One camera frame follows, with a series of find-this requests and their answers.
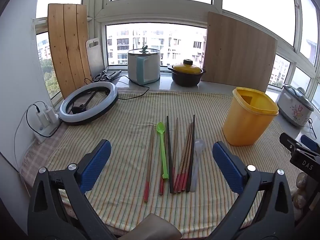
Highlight person's right hand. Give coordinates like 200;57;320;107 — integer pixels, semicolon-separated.
292;172;308;215

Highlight white floral rice cooker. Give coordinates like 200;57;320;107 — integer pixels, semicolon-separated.
277;84;315;127

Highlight black scissors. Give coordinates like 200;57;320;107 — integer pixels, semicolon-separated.
93;70;110;82

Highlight wooden plank board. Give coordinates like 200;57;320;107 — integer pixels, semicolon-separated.
47;3;93;100

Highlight ring light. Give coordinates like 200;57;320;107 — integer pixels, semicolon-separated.
59;81;119;126

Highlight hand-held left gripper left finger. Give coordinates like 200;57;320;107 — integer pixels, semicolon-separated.
27;139;118;240

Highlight black clay pot yellow lid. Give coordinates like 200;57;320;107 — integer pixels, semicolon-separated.
167;59;207;87

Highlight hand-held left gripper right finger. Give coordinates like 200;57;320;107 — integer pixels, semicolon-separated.
207;141;295;240

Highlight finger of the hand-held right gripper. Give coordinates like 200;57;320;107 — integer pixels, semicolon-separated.
301;134;320;154
279;132;304;155

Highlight white and teal cooker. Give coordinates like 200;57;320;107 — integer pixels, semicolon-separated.
127;45;162;85

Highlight white cutting board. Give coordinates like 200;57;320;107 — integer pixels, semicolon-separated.
86;37;105;80

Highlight white power strip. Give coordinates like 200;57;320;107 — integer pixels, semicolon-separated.
34;115;63;138

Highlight clear plastic spoon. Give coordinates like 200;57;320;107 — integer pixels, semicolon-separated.
190;138;206;192

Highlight brown padded object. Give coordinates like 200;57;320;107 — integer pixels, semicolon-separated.
132;214;182;240

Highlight dark tongs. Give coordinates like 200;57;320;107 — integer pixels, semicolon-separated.
106;69;123;80

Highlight black chopstick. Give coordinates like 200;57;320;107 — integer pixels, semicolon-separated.
186;114;196;193
166;115;174;194

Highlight yellow plastic container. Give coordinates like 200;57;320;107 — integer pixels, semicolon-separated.
222;87;279;147

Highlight striped tablecloth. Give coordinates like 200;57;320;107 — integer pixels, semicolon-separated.
21;91;304;239

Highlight light wooden board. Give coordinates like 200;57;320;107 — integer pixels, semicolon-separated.
201;11;278;93

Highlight white window frame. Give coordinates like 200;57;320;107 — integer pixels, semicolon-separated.
32;0;320;105

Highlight green plastic spoon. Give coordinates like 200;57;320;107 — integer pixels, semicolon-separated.
156;122;169;179

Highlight black power cable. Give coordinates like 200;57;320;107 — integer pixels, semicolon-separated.
117;76;150;100

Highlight white charger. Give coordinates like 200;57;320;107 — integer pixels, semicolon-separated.
36;105;57;128

